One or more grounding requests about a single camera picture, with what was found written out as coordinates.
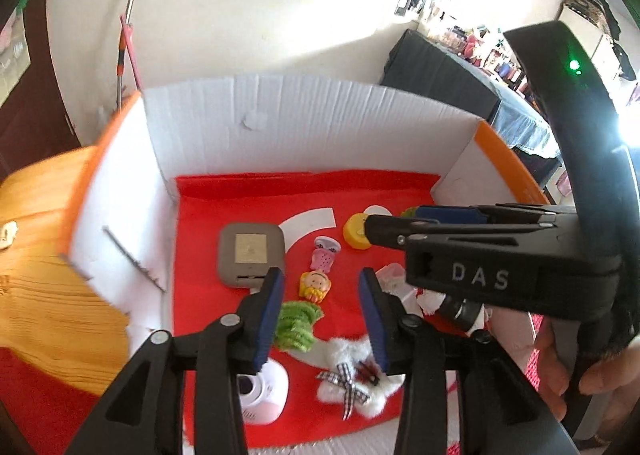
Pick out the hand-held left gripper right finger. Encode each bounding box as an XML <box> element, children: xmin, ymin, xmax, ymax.
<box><xmin>358</xmin><ymin>267</ymin><xmax>577</xmax><ymax>455</ymax></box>

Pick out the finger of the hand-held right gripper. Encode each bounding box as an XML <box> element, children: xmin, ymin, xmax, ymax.
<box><xmin>363</xmin><ymin>213</ymin><xmax>559</xmax><ymax>252</ymax></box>
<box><xmin>413</xmin><ymin>203</ymin><xmax>577</xmax><ymax>226</ymax></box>

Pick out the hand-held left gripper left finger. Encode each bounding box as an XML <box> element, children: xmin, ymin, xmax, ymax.
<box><xmin>65</xmin><ymin>266</ymin><xmax>286</xmax><ymax>455</ymax></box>

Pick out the large green knitted plush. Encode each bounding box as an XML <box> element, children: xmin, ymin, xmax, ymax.
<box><xmin>274</xmin><ymin>300</ymin><xmax>323</xmax><ymax>352</ymax></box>

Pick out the yellow small toy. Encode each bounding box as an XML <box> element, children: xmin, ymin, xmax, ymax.
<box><xmin>344</xmin><ymin>214</ymin><xmax>373</xmax><ymax>250</ymax></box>

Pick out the clear plastic box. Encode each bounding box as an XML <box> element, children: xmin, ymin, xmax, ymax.
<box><xmin>375</xmin><ymin>262</ymin><xmax>416</xmax><ymax>301</ymax></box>

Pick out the white fluffy plush plaid bow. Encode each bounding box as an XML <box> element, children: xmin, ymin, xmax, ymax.
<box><xmin>316</xmin><ymin>337</ymin><xmax>403</xmax><ymax>421</ymax></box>

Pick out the yellow haired doll figurine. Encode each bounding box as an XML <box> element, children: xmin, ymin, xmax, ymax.
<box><xmin>299</xmin><ymin>271</ymin><xmax>332</xmax><ymax>303</ymax></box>

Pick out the small pink figurine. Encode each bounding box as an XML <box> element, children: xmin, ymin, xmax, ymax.
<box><xmin>310</xmin><ymin>236</ymin><xmax>342</xmax><ymax>272</ymax></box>

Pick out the grey square gadget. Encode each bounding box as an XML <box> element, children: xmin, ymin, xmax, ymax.
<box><xmin>217</xmin><ymin>223</ymin><xmax>286</xmax><ymax>288</ymax></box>

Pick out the pink oval gadget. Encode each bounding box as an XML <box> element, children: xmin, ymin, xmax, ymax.
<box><xmin>235</xmin><ymin>360</ymin><xmax>290</xmax><ymax>426</ymax></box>

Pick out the black and white plush roll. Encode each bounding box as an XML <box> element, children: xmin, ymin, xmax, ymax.
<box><xmin>417</xmin><ymin>292</ymin><xmax>488</xmax><ymax>336</ymax></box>

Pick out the orange cardboard box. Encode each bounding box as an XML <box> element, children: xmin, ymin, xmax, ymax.
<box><xmin>60</xmin><ymin>75</ymin><xmax>551</xmax><ymax>455</ymax></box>

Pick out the person's right hand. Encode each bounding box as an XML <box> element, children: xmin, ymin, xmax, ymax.
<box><xmin>532</xmin><ymin>321</ymin><xmax>640</xmax><ymax>445</ymax></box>

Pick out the side table with denim cloth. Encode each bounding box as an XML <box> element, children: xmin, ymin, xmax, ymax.
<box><xmin>380</xmin><ymin>29</ymin><xmax>561</xmax><ymax>160</ymax></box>

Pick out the row of small trinkets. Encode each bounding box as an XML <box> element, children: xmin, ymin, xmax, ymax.
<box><xmin>400</xmin><ymin>0</ymin><xmax>543</xmax><ymax>103</ymax></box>

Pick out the black hanging garment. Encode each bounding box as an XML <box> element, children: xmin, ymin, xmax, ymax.
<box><xmin>600</xmin><ymin>0</ymin><xmax>637</xmax><ymax>82</ymax></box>

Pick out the leopard print bag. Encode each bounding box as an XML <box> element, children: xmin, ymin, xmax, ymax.
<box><xmin>565</xmin><ymin>0</ymin><xmax>608</xmax><ymax>22</ymax></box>

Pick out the red knitted blanket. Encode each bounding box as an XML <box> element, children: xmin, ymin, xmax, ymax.
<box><xmin>0</xmin><ymin>312</ymin><xmax>548</xmax><ymax>455</ymax></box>

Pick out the pink stick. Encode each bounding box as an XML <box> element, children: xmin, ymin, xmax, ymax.
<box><xmin>120</xmin><ymin>15</ymin><xmax>144</xmax><ymax>90</ymax></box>

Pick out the brown wooden door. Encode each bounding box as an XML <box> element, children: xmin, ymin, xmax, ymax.
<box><xmin>0</xmin><ymin>0</ymin><xmax>83</xmax><ymax>180</ymax></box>

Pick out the broom with orange tip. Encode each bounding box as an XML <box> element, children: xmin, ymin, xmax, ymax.
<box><xmin>116</xmin><ymin>0</ymin><xmax>151</xmax><ymax>110</ymax></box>

